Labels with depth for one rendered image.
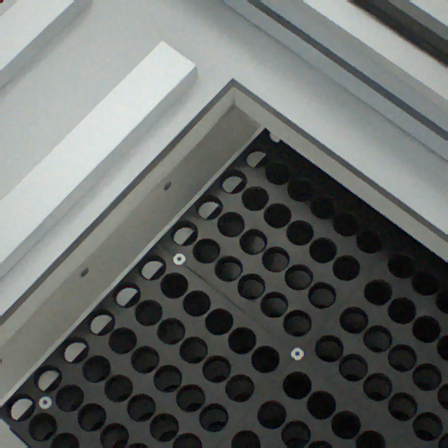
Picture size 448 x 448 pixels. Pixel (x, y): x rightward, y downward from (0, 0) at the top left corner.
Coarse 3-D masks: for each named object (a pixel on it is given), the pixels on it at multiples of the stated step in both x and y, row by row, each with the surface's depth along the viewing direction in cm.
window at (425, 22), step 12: (384, 0) 53; (396, 0) 52; (408, 0) 51; (420, 0) 51; (432, 0) 50; (444, 0) 49; (396, 12) 53; (408, 12) 52; (420, 12) 51; (432, 12) 51; (444, 12) 50; (420, 24) 52; (432, 24) 52; (444, 24) 51; (432, 36) 52; (444, 36) 52
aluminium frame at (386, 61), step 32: (224, 0) 59; (256, 0) 57; (288, 0) 55; (320, 0) 54; (352, 0) 54; (288, 32) 57; (320, 32) 55; (352, 32) 53; (384, 32) 53; (416, 32) 52; (320, 64) 57; (352, 64) 55; (384, 64) 53; (416, 64) 53; (384, 96) 55; (416, 96) 53; (416, 128) 55
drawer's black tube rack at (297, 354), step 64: (256, 192) 61; (320, 192) 60; (192, 256) 59; (256, 256) 59; (320, 256) 62; (384, 256) 59; (128, 320) 58; (192, 320) 58; (256, 320) 58; (320, 320) 58; (384, 320) 58; (64, 384) 57; (128, 384) 60; (192, 384) 57; (256, 384) 57; (320, 384) 57; (384, 384) 59
